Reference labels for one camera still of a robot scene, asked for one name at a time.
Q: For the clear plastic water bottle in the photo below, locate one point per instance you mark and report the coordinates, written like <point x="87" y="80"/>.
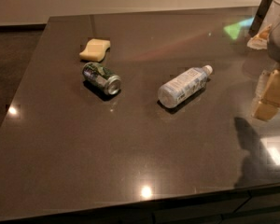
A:
<point x="180" y="88"/>

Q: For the green soda can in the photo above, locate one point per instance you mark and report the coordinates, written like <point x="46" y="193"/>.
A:
<point x="102" y="78"/>

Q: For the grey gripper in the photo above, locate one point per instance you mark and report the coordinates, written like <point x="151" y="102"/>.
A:
<point x="268" y="90"/>

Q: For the dark panel at table edge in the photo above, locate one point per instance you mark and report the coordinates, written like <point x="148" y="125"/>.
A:
<point x="259" y="17"/>

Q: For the yellow sponge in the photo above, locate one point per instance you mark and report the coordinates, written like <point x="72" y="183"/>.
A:
<point x="95" y="50"/>

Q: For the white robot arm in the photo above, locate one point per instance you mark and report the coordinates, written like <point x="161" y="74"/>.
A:
<point x="273" y="13"/>

